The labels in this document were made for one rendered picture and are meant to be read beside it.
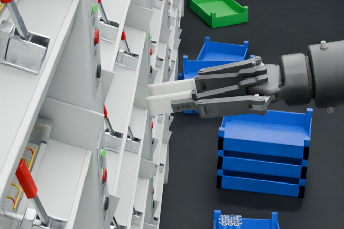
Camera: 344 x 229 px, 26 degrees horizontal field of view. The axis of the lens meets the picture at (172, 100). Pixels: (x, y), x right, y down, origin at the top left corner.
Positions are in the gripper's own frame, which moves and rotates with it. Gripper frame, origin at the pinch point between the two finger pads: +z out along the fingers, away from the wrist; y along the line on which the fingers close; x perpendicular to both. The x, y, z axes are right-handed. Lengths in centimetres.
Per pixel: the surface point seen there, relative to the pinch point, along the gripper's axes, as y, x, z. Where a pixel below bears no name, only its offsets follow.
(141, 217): 26, -43, 16
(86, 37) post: -25.9, 23.6, 3.0
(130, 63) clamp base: 26.0, -6.8, 10.5
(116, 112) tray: 10.0, -7.2, 11.3
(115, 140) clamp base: -0.6, -5.9, 9.8
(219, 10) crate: 260, -104, 9
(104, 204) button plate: -23.0, -0.6, 7.4
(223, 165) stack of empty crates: 111, -94, 6
